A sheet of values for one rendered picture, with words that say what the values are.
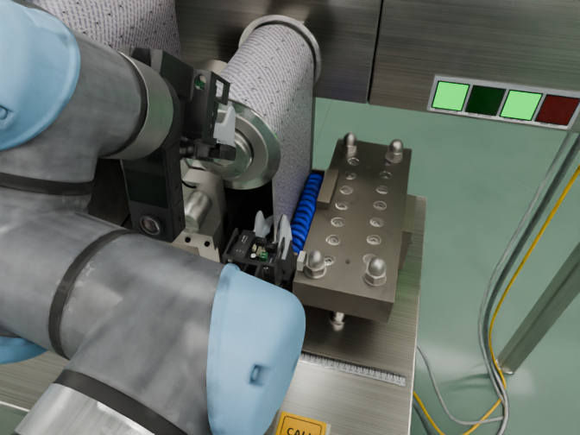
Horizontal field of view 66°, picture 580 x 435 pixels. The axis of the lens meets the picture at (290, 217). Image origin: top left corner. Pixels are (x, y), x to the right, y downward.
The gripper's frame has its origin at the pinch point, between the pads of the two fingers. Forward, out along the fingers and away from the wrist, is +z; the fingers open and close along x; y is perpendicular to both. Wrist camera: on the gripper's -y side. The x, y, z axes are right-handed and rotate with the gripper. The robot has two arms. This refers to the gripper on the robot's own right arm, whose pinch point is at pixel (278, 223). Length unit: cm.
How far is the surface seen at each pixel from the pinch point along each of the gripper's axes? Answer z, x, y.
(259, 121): -2.8, 1.2, 20.9
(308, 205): 10.5, -2.7, -5.2
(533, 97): 29.7, -37.5, 11.2
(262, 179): -2.9, 1.2, 11.6
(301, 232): 4.1, -2.9, -5.7
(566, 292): 46, -73, -57
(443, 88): 29.7, -22.4, 10.9
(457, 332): 59, -56, -109
